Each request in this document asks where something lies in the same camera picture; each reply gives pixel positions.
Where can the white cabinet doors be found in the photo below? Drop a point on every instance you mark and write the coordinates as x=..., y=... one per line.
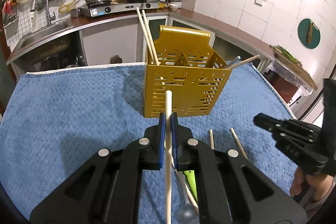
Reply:
x=113, y=43

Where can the white plastic spoon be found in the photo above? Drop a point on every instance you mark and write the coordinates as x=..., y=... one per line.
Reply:
x=236, y=59

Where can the yellow perforated utensil holder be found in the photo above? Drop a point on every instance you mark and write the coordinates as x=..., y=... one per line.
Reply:
x=183, y=87

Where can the yellow red hanging bag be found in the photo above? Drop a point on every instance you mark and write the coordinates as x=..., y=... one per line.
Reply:
x=9, y=2

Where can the wooden chopstick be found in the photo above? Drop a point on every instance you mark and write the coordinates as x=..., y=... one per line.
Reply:
x=150, y=37
x=144, y=32
x=168, y=103
x=193, y=196
x=237, y=142
x=211, y=138
x=246, y=60

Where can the person's right hand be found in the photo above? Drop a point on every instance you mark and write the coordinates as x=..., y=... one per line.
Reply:
x=315, y=187

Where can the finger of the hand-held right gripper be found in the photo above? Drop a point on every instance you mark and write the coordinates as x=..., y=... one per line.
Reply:
x=288, y=129

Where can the steel faucet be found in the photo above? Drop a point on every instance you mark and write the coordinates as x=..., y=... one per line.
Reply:
x=48, y=14

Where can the steel gas stove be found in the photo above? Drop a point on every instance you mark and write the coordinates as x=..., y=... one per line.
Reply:
x=118, y=7

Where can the steel sink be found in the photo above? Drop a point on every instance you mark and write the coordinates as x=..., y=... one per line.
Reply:
x=42, y=35

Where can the brown kitchen counter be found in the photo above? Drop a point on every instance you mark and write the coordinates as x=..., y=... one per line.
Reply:
x=236, y=29

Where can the blue fluffy towel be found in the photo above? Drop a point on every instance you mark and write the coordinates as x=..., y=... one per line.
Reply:
x=78, y=113

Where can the metal spoon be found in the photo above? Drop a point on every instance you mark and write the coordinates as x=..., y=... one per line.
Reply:
x=187, y=214

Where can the side table with plastic cover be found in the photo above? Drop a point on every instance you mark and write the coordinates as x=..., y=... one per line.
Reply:
x=294, y=74

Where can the white dish soap bottle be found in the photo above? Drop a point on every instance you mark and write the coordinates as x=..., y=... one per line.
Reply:
x=34, y=23

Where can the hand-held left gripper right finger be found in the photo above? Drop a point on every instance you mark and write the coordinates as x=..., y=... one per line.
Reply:
x=174, y=145

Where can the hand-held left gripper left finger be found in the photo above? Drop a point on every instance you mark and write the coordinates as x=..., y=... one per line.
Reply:
x=162, y=145

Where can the small metal cup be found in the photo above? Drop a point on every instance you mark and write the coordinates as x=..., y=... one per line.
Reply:
x=75, y=13

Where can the green round wall board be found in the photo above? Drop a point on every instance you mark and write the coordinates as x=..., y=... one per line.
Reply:
x=303, y=37

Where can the green vegetables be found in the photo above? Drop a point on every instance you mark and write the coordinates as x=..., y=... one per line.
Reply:
x=286, y=54

